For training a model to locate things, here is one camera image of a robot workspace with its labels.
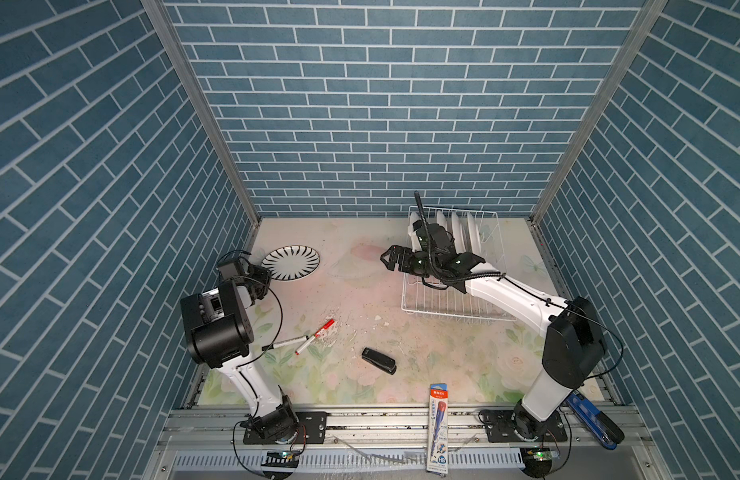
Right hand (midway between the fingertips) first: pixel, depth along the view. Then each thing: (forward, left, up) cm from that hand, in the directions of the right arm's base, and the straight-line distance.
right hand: (388, 256), depth 84 cm
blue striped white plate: (+9, +36, -18) cm, 41 cm away
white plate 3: (+14, -27, -6) cm, 31 cm away
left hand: (+4, +40, -13) cm, 42 cm away
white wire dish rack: (-2, -10, -19) cm, 21 cm away
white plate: (+22, -16, -5) cm, 28 cm away
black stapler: (-24, +1, -17) cm, 29 cm away
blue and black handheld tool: (-35, -55, -18) cm, 68 cm away
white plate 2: (+16, -22, -5) cm, 28 cm away
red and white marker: (-16, +20, -19) cm, 32 cm away
